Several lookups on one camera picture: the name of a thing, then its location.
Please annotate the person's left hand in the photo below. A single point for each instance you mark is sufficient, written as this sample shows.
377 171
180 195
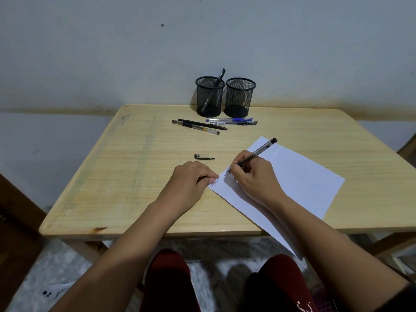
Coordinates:
188 185

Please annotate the person's right hand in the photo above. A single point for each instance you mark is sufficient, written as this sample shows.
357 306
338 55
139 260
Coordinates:
260 181

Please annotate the smoky grey pen cap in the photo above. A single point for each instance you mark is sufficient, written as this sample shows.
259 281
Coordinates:
199 156

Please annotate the smoky grey translucent pen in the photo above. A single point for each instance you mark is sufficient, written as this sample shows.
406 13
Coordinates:
265 146

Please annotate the white paper sheet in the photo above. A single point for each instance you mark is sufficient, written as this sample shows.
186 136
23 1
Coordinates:
302 181

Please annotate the clear black gel pen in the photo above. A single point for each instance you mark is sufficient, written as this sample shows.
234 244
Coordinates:
198 128
222 74

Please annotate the clear pen with white label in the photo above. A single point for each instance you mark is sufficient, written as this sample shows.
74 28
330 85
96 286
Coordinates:
247 123

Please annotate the matte black pen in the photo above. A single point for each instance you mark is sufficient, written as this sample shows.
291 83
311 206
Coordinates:
211 126

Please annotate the clear blue gel pen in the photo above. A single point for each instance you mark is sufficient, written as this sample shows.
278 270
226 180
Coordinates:
240 119

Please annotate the black mesh pen cup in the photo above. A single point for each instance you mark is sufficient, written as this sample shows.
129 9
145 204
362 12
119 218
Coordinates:
240 97
204 94

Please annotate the person's right forearm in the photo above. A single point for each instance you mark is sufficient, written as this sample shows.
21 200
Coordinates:
325 250

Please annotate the person's left forearm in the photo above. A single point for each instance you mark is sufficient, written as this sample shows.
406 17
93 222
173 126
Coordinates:
120 256

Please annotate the person's left red-trousered leg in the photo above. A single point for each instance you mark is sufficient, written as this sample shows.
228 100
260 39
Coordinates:
169 282

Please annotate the person's red-trousered leg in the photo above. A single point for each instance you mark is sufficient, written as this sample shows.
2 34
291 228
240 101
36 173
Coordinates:
169 282
282 279

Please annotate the person's right red-trousered leg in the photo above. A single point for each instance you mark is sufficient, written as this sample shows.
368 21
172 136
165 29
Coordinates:
282 279

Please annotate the person's right black sleeve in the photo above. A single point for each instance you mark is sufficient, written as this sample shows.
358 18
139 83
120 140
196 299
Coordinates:
403 300

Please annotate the white power strip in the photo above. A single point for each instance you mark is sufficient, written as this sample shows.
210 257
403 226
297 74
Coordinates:
55 289

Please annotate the brown wooden door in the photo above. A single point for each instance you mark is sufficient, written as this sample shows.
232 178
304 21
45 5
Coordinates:
16 256

